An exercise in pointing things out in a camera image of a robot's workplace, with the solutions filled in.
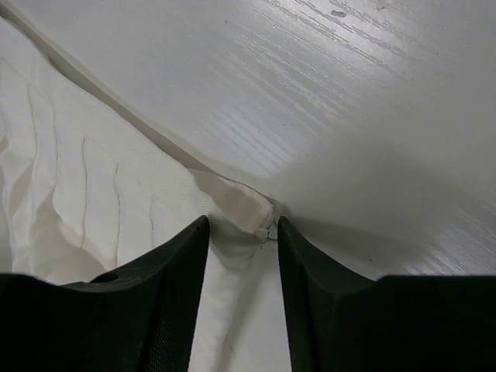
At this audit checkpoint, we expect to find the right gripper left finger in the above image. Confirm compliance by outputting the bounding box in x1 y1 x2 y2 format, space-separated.
1 216 210 371

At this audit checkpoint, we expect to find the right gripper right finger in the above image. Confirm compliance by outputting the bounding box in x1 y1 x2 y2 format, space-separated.
277 218 495 371

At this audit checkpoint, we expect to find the white pleated skirt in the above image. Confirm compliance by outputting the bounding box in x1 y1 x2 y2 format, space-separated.
1 19 291 371

